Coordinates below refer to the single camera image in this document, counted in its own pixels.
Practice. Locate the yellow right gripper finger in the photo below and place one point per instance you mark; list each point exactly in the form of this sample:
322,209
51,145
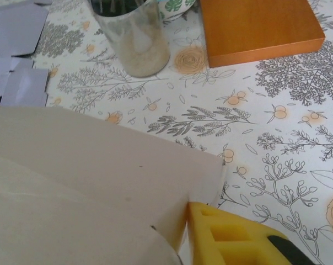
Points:
238,248

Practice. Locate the lavender paper box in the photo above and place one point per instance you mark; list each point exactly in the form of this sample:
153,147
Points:
15,36

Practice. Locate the floral patterned tablecloth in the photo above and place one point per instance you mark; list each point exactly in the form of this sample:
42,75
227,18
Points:
265,138

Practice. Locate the leaf pattern bowl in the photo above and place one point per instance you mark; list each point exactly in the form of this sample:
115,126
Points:
174,8

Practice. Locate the white paper box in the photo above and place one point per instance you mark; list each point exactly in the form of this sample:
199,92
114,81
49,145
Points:
86,179

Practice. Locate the glass jar black lid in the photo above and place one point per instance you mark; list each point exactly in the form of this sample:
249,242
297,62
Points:
139,47

